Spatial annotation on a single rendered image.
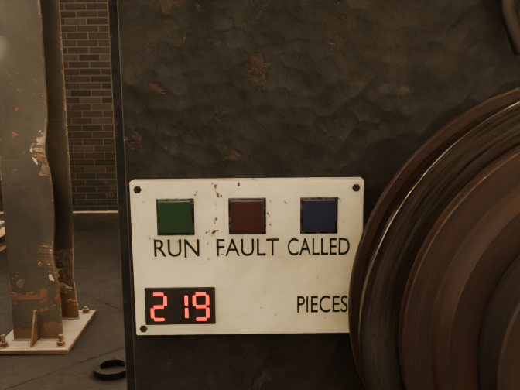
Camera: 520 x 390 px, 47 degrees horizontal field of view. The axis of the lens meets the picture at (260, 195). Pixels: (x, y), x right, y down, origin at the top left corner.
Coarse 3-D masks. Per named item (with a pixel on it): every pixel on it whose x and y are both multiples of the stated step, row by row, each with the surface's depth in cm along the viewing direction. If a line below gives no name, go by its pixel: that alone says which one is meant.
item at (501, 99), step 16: (496, 96) 59; (512, 96) 59; (464, 112) 60; (480, 112) 59; (448, 128) 59; (432, 144) 60; (416, 160) 60; (400, 176) 60; (384, 192) 61; (384, 208) 61; (368, 224) 61; (368, 240) 61; (352, 272) 62; (352, 288) 62; (352, 304) 62; (352, 320) 63; (352, 336) 63
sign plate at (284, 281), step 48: (144, 192) 67; (192, 192) 67; (240, 192) 67; (288, 192) 67; (336, 192) 67; (144, 240) 68; (192, 240) 68; (240, 240) 68; (288, 240) 68; (336, 240) 68; (144, 288) 69; (192, 288) 69; (240, 288) 69; (288, 288) 69; (336, 288) 69
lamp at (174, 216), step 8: (160, 208) 67; (168, 208) 67; (176, 208) 67; (184, 208) 67; (160, 216) 67; (168, 216) 67; (176, 216) 67; (184, 216) 67; (160, 224) 67; (168, 224) 67; (176, 224) 67; (184, 224) 67; (160, 232) 67; (168, 232) 67; (176, 232) 67; (184, 232) 67
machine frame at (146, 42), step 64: (128, 0) 65; (192, 0) 65; (256, 0) 66; (320, 0) 66; (384, 0) 66; (448, 0) 66; (128, 64) 67; (192, 64) 67; (256, 64) 67; (320, 64) 67; (384, 64) 67; (448, 64) 67; (512, 64) 67; (128, 128) 68; (192, 128) 68; (256, 128) 68; (320, 128) 68; (384, 128) 68; (128, 192) 69; (128, 256) 79; (128, 320) 80; (128, 384) 82; (192, 384) 73; (256, 384) 73; (320, 384) 73
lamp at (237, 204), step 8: (232, 200) 67; (240, 200) 67; (248, 200) 67; (256, 200) 67; (232, 208) 67; (240, 208) 67; (248, 208) 67; (256, 208) 67; (232, 216) 67; (240, 216) 67; (248, 216) 67; (256, 216) 67; (232, 224) 67; (240, 224) 67; (248, 224) 67; (256, 224) 67; (232, 232) 67; (240, 232) 67
